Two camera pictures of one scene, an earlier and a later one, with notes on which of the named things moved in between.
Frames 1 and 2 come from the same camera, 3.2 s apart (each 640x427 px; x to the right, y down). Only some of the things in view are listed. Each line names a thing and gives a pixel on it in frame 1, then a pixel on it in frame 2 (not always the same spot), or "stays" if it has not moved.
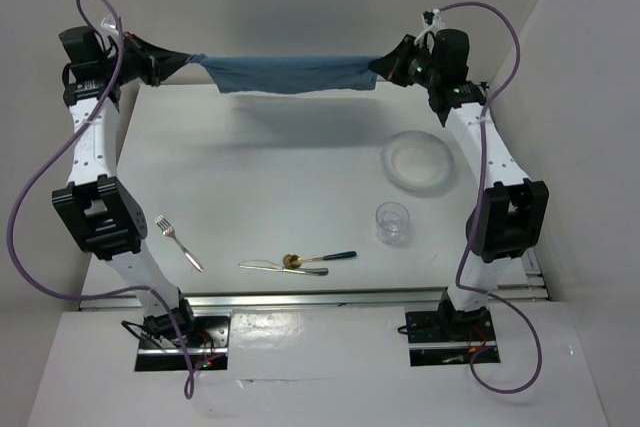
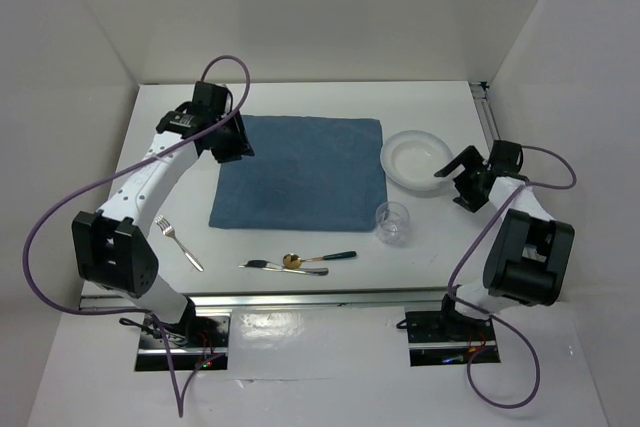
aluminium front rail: [258, 300] stays
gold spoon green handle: [292, 261] stays
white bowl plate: [417, 160] stays
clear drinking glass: [392, 222] stays
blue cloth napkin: [289, 74] to [317, 173]
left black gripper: [156, 64] to [239, 145]
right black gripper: [392, 66] to [471, 159]
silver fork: [168, 229] stays
